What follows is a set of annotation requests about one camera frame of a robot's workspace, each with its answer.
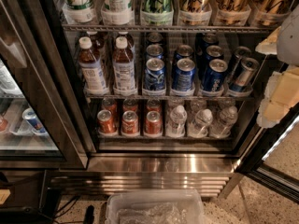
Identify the orange soda can front right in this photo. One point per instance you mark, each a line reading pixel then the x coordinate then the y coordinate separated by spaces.
pixel 153 124

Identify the blue Pepsi can front right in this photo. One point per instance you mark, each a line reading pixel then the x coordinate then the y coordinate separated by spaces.
pixel 214 75

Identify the brown tea bottle left front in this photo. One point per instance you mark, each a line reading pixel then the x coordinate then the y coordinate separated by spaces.
pixel 89 60

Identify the brown tea bottle right front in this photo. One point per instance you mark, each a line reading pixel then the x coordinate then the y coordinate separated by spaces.
pixel 124 68

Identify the clear water bottle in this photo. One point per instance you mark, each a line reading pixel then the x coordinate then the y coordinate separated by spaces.
pixel 198 127
pixel 176 119
pixel 223 123

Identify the blue Pepsi can front left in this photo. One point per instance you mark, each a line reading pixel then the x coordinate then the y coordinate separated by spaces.
pixel 154 81

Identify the blue white can behind glass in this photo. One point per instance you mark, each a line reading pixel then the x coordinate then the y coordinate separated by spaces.
pixel 32 119

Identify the orange soda can front middle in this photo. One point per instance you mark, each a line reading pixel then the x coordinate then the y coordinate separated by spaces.
pixel 130 123

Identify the open fridge glass door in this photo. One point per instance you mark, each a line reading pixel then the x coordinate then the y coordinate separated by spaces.
pixel 274 160

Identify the orange soda can front left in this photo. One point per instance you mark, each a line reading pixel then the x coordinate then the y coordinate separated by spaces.
pixel 106 123

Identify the Red Bull can front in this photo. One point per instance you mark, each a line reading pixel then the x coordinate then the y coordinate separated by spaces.
pixel 239 82

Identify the gold tall can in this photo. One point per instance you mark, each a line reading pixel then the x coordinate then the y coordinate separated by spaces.
pixel 194 12
pixel 268 12
pixel 231 11

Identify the blue Pepsi can front middle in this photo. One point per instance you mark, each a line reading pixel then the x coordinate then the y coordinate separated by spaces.
pixel 182 78

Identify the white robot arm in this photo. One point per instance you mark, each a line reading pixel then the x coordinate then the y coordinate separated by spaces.
pixel 288 40

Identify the brown tea bottle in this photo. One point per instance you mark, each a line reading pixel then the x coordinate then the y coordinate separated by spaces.
pixel 89 60
pixel 124 68

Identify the gold tall can right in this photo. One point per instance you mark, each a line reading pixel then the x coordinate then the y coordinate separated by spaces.
pixel 268 12

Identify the clear plastic bin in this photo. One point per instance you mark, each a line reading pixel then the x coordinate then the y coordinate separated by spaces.
pixel 156 206

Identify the red bull can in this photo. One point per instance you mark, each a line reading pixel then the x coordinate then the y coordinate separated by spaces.
pixel 239 82
pixel 238 54

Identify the white green can far left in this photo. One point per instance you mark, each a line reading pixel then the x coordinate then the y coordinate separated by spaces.
pixel 81 11

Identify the clear water bottle left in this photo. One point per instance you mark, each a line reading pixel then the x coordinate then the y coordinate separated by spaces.
pixel 176 119

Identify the white green labelled can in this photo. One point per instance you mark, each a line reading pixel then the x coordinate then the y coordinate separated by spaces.
pixel 117 12

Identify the green tall can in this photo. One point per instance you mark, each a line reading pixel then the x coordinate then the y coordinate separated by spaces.
pixel 156 12

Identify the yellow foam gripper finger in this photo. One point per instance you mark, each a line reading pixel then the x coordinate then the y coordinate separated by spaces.
pixel 269 45
pixel 280 95

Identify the blue pepsi can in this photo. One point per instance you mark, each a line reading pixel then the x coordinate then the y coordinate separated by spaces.
pixel 214 75
pixel 182 78
pixel 154 81

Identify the closed left glass door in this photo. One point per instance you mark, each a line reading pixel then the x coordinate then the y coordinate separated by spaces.
pixel 38 72

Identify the gold tall can left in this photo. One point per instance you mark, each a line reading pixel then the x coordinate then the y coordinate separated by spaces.
pixel 194 12

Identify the stainless steel fridge cabinet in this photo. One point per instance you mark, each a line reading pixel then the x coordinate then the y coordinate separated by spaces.
pixel 212 166

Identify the clear water bottle right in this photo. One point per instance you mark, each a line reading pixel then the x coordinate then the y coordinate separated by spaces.
pixel 223 123

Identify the Red Bull can back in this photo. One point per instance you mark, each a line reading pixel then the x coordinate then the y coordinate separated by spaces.
pixel 238 54

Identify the gold tall can middle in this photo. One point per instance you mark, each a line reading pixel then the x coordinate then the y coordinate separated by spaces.
pixel 231 11

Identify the clear water bottle middle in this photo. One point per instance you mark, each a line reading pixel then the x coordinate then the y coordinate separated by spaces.
pixel 198 127

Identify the orange soda can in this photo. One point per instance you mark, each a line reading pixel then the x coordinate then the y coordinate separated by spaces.
pixel 130 123
pixel 153 124
pixel 106 123

